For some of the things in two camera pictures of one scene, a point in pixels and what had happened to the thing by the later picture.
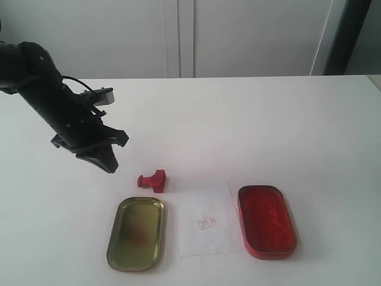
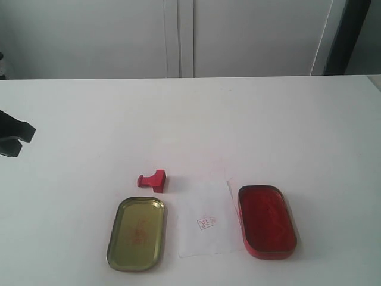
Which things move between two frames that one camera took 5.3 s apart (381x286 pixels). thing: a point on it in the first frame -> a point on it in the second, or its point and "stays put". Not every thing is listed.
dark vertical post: (353, 15) stays put
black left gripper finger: (115, 136) -> (12, 130)
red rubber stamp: (157, 181) stays put
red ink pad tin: (268, 227) stays put
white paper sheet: (209, 221) stays put
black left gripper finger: (103, 157) -> (10, 146)
